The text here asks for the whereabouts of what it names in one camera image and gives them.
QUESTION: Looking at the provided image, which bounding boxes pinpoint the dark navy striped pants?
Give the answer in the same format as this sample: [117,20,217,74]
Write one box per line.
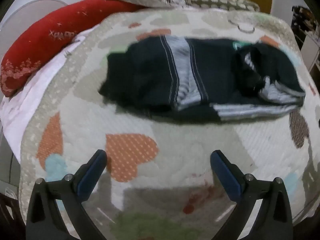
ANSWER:
[99,35,306,124]

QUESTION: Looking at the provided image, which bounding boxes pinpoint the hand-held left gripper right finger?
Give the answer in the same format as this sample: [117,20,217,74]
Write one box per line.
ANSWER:
[210,149,293,240]

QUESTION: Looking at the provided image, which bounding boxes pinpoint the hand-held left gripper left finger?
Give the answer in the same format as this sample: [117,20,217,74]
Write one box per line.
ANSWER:
[26,149,108,240]

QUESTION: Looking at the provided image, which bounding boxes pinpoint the long red pillow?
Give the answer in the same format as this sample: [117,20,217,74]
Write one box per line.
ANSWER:
[0,0,140,98]

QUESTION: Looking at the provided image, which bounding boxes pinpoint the thin hair tie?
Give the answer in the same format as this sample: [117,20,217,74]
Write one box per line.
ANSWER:
[229,20,255,34]

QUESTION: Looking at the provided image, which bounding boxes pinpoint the white shelf unit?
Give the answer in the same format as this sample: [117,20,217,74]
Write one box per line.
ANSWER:
[291,5,320,73]

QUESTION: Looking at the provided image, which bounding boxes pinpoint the white bed sheet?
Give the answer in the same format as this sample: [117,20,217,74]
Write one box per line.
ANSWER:
[0,29,100,163]

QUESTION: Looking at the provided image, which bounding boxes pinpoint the heart-patterned quilt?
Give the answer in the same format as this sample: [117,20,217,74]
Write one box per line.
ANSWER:
[19,7,320,240]

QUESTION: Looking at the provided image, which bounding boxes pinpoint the grey rounded headboard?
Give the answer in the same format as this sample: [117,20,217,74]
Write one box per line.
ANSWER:
[0,0,69,45]

